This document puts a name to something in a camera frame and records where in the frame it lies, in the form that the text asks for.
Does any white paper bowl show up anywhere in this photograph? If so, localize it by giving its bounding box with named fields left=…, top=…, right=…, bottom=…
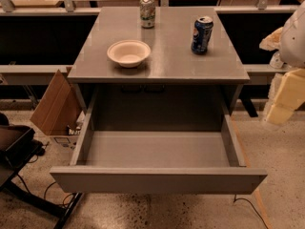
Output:
left=107, top=40, right=151, bottom=68

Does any black cable under cart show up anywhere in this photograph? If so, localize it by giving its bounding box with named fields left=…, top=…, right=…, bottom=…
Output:
left=15, top=174, right=77, bottom=210

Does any black floor cable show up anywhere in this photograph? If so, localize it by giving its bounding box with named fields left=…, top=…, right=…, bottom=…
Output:
left=233, top=194, right=271, bottom=229

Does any clear pump bottle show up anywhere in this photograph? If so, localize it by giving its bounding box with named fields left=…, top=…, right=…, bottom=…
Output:
left=270, top=52, right=284, bottom=69

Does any green white soda can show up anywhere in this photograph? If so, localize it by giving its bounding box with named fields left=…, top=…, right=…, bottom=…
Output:
left=140, top=0, right=155, bottom=29

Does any blue pepsi can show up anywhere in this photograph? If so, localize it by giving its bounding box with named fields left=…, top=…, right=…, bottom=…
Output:
left=191, top=15, right=214, bottom=54

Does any grey top drawer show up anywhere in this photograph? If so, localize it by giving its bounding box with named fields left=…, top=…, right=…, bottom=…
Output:
left=51, top=85, right=267, bottom=194

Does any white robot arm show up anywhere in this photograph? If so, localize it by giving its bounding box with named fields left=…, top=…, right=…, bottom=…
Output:
left=259, top=2, right=305, bottom=129

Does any grey drawer cabinet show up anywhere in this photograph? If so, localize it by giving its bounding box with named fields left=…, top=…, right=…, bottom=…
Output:
left=69, top=7, right=249, bottom=131

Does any open cardboard box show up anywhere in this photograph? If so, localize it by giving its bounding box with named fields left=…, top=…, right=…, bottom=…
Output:
left=30, top=71, right=82, bottom=149

